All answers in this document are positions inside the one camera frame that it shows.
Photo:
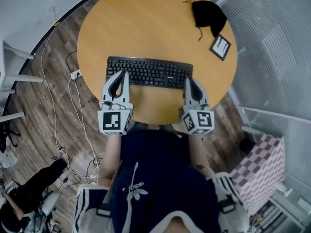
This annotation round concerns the pink checkered box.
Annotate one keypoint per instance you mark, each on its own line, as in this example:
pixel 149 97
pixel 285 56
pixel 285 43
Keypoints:
pixel 260 169

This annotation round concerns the person's navy white shirt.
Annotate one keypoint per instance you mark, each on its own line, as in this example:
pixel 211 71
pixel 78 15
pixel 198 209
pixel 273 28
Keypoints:
pixel 158 166

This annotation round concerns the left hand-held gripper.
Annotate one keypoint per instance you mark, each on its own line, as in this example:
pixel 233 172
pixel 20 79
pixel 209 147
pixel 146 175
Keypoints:
pixel 111 121

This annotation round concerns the grey office chair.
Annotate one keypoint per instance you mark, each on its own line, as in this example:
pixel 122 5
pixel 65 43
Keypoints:
pixel 49 201

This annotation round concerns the white power strip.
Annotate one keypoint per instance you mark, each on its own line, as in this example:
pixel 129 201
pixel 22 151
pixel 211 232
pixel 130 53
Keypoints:
pixel 75 76

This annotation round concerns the black keyboard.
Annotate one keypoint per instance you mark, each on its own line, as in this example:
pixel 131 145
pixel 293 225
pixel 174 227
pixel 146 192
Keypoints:
pixel 150 71

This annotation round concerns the black bag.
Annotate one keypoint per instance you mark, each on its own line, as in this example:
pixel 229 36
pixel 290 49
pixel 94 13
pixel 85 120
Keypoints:
pixel 246 146

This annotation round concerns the person's right forearm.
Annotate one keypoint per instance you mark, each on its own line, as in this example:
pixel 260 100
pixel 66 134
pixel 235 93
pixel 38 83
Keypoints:
pixel 198 154

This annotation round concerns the white window blinds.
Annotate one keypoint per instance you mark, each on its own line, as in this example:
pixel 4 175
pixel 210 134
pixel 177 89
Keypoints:
pixel 267 21

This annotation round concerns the white framed glass table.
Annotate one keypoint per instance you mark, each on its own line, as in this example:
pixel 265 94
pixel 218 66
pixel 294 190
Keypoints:
pixel 279 113

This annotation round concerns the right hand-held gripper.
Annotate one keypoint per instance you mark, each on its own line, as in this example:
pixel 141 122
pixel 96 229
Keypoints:
pixel 202 120

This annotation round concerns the person's left forearm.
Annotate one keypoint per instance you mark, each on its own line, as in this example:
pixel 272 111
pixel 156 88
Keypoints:
pixel 110 159

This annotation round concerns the yellow tag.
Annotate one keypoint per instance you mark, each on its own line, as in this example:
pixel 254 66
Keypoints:
pixel 57 24

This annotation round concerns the black framed white picture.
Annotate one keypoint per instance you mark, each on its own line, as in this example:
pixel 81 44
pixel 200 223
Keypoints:
pixel 219 47

